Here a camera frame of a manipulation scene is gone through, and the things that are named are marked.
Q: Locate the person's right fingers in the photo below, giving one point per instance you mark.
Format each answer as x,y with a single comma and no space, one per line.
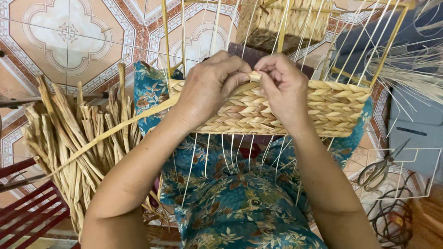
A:
268,69

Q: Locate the blue floral clothing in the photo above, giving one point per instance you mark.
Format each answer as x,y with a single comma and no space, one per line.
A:
238,193

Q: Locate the half-woven straw basket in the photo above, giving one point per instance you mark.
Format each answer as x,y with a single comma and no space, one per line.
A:
332,103

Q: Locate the metal scissors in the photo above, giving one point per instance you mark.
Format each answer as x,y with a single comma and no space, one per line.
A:
379,169

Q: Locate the red slatted chair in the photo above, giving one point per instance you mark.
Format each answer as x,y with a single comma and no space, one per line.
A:
27,207

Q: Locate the long straw strand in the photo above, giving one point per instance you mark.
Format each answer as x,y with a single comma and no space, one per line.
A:
114,129

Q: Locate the grey plastic box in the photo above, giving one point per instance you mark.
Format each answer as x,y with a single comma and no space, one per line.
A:
418,138

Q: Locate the finished woven straw basket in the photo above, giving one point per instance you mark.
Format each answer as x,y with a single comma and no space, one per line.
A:
283,24

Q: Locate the bundle of dried straw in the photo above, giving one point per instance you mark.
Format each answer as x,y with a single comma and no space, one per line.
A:
76,138

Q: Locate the bundle of thin pale fibres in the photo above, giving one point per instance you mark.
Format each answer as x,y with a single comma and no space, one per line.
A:
412,69

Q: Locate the person's left hand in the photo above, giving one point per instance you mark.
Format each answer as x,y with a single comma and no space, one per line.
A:
207,86

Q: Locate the person's right hand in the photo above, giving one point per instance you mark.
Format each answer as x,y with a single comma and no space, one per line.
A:
283,90

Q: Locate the dark brown wooden board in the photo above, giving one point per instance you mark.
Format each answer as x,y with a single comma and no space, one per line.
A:
249,55

